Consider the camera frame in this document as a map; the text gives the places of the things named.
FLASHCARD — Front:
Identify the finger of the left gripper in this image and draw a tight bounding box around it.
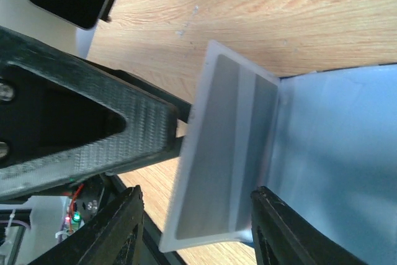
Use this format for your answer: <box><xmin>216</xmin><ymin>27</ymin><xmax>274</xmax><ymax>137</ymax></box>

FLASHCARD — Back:
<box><xmin>1</xmin><ymin>28</ymin><xmax>191</xmax><ymax>201</ymax></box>

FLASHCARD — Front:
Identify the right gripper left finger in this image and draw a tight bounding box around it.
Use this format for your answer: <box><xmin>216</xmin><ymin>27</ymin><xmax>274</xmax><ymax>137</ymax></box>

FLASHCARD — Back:
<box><xmin>33</xmin><ymin>186</ymin><xmax>144</xmax><ymax>264</ymax></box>

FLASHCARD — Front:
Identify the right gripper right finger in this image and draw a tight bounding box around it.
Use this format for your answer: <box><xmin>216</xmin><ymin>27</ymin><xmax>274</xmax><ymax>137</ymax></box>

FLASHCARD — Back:
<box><xmin>251</xmin><ymin>186</ymin><xmax>364</xmax><ymax>264</ymax></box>

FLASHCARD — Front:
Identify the blue leather card holder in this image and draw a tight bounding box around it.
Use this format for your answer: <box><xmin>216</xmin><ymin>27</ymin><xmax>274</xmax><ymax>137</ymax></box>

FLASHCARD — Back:
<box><xmin>158</xmin><ymin>40</ymin><xmax>397</xmax><ymax>265</ymax></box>

